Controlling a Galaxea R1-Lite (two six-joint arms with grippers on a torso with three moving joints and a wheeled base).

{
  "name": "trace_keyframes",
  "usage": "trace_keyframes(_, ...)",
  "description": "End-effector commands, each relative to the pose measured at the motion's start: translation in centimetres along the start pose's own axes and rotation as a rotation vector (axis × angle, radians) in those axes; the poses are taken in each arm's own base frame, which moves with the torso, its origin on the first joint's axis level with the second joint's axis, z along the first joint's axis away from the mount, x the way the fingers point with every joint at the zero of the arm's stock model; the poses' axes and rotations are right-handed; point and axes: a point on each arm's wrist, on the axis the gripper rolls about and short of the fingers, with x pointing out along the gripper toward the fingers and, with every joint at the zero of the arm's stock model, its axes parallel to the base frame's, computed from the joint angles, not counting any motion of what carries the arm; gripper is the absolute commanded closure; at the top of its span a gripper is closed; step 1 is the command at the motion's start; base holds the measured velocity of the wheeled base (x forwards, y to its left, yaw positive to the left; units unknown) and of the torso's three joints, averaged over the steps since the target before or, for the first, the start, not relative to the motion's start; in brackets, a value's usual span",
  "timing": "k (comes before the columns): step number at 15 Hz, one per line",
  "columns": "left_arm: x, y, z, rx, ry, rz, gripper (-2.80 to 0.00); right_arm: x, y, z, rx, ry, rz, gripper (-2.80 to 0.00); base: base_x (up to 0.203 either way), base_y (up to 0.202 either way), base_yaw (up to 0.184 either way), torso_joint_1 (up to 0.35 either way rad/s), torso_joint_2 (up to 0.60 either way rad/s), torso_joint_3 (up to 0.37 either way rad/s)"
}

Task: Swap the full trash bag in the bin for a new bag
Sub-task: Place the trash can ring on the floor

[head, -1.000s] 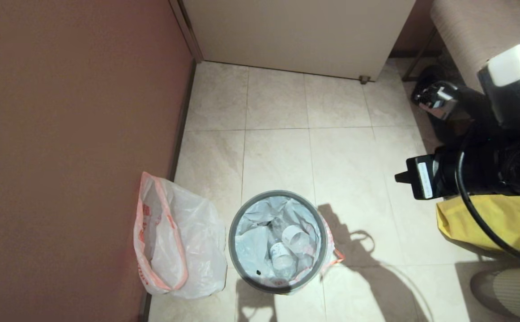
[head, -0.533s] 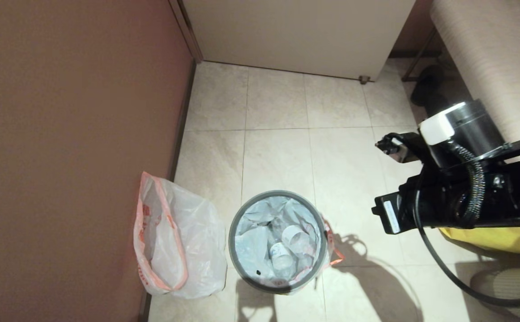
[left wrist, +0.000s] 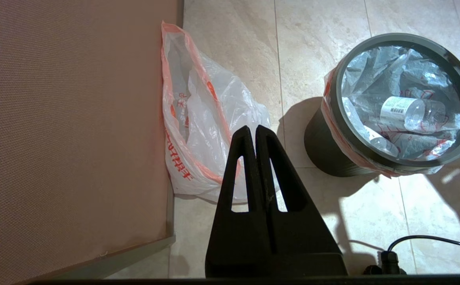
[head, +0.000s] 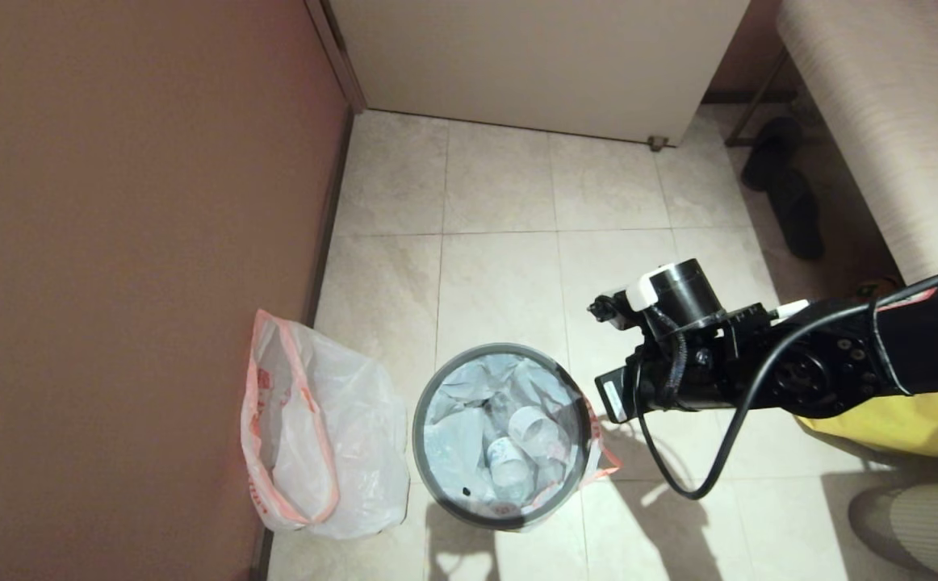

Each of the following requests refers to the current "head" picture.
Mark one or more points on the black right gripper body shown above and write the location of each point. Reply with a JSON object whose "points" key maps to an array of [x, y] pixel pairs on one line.
{"points": [[703, 379]]}

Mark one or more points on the used white printed trash bag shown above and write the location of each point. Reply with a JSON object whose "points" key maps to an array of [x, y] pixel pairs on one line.
{"points": [[457, 452]]}

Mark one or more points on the yellow fabric bag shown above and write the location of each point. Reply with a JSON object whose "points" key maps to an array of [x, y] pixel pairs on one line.
{"points": [[921, 428]]}

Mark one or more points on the white plastic bag orange trim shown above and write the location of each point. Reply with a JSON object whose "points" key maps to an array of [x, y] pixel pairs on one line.
{"points": [[356, 436]]}

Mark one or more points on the black slipper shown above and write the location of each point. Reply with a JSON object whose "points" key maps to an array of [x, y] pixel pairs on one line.
{"points": [[798, 222], [769, 153]]}

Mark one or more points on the small metal door stopper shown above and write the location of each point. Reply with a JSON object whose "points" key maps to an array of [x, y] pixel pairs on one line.
{"points": [[657, 145]]}

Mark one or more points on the grey ribbed cylinder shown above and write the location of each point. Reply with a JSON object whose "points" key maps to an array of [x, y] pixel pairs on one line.
{"points": [[929, 528]]}

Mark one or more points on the dark metal bench leg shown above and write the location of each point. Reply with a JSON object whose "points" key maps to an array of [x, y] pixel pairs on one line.
{"points": [[751, 105]]}

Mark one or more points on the wood grain bench top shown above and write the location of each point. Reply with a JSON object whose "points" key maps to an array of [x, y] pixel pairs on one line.
{"points": [[881, 121]]}

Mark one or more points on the white door panel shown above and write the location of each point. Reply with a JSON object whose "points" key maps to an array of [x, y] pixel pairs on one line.
{"points": [[533, 64]]}

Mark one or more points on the grey door frame strip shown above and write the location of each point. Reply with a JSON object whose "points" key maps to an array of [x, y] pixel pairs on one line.
{"points": [[340, 56]]}

